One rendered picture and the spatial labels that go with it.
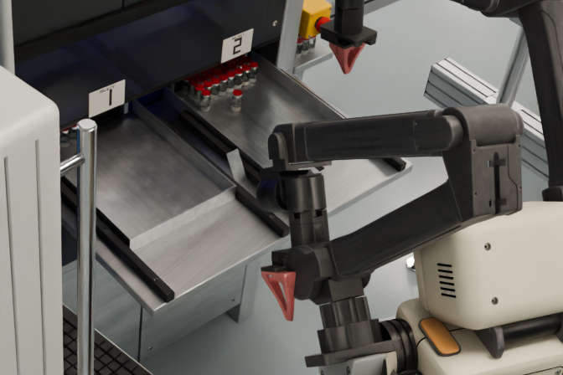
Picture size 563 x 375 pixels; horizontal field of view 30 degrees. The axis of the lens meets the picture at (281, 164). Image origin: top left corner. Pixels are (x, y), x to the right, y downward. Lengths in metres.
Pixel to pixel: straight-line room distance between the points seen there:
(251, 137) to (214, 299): 0.72
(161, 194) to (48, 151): 0.86
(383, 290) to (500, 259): 1.82
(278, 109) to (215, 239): 0.44
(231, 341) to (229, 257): 1.03
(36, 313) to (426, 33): 3.14
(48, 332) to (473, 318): 0.57
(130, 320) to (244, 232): 0.68
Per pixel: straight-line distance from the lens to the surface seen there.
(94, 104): 2.09
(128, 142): 2.22
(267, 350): 3.00
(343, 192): 2.17
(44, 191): 1.29
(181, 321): 2.82
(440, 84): 3.20
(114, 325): 2.62
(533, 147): 3.06
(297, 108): 2.36
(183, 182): 2.13
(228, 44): 2.26
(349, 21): 2.07
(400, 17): 4.43
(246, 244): 2.02
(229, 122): 2.29
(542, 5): 1.71
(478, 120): 1.19
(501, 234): 1.42
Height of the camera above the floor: 2.31
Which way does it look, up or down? 40 degrees down
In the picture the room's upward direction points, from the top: 9 degrees clockwise
